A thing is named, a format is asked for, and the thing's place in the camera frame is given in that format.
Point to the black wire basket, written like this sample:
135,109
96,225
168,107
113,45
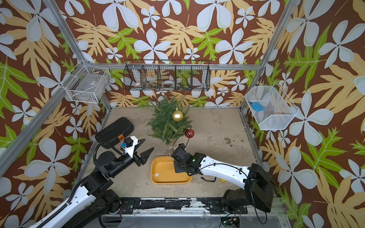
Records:
169,75

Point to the blue object in basket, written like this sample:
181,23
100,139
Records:
257,107

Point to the white mesh basket right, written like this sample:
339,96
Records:
279,109

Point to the gold ornament ball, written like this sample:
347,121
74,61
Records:
177,115

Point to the white wire basket left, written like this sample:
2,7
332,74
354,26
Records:
86,83

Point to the small green christmas tree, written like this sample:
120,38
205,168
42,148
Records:
163,126

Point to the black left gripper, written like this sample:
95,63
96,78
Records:
138,157

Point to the red faceted ornament ball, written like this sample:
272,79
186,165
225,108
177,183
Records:
189,133

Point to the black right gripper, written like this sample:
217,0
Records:
177,166

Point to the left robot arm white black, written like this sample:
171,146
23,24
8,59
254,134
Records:
92,197

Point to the yellow plastic tray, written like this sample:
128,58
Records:
163,172

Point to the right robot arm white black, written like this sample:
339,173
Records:
256,187

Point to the black metal base rail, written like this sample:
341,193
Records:
204,205

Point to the black tool case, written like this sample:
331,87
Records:
115,132

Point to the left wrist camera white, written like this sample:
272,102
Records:
128,146

